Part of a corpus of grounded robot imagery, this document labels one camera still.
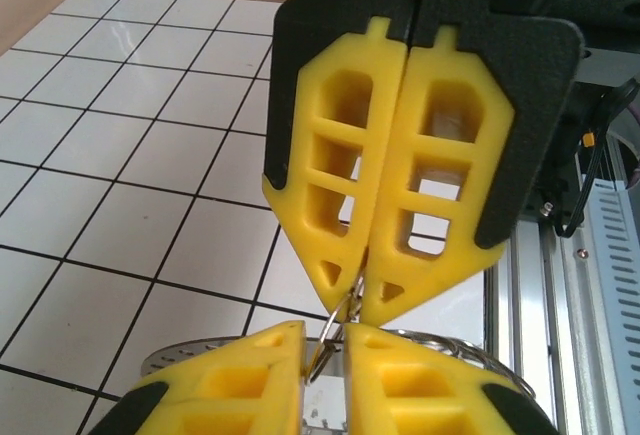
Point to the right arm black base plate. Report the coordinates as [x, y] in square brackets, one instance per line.
[560, 180]

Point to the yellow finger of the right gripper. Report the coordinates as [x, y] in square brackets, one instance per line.
[450, 180]
[330, 165]

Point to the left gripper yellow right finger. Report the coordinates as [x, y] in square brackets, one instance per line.
[425, 405]

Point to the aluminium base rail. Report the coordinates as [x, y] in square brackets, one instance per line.
[530, 330]

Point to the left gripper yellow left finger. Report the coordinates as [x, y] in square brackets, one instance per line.
[225, 395]

